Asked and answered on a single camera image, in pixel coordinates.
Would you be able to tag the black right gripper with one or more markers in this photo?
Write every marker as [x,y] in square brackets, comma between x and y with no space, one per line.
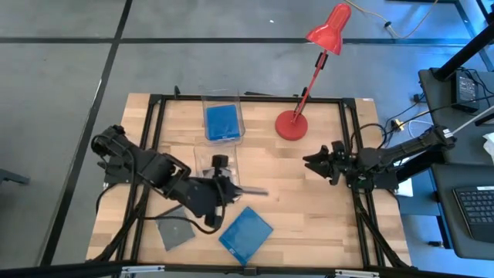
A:
[347,164]

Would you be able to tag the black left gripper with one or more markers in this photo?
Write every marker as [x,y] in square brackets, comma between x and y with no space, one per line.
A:
[204,195]

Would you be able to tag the blue jewel case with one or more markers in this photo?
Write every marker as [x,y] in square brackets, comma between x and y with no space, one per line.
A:
[245,235]
[223,121]

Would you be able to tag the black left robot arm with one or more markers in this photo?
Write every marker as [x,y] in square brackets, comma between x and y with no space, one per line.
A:
[146,166]

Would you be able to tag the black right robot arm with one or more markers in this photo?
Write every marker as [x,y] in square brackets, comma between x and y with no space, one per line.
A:
[405,148]

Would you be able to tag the clear plastic bin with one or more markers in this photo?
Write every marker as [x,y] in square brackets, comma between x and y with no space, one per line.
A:
[202,154]
[204,116]

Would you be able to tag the yellow power plug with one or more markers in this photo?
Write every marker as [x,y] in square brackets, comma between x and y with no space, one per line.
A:
[398,124]

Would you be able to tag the white sheet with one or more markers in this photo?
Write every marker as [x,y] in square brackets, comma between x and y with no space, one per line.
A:
[405,188]

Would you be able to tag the black diagonal beam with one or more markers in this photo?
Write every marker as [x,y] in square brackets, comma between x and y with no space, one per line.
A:
[463,52]
[418,170]

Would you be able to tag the black power plug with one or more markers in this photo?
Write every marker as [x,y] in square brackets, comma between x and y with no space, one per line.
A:
[418,97]

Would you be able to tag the red desk lamp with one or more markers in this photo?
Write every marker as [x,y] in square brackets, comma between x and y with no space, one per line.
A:
[330,31]

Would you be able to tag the black desk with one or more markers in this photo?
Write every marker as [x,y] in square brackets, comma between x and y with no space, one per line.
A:
[440,96]
[444,216]

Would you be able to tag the small black caster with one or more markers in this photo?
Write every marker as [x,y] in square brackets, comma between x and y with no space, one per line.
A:
[435,244]

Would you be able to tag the white rod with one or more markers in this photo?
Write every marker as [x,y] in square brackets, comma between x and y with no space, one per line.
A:
[476,121]

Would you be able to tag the black power supply box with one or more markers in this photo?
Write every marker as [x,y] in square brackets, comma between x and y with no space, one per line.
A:
[465,90]

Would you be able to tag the black keyboard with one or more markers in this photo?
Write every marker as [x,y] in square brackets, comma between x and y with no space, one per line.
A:
[476,210]

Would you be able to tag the white cloth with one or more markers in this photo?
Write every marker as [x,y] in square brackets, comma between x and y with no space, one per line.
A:
[490,146]

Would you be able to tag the black stand foot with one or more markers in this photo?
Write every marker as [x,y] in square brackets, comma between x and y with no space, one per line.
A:
[11,177]

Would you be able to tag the silver frame bracket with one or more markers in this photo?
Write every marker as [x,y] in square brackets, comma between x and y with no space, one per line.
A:
[357,273]
[143,269]

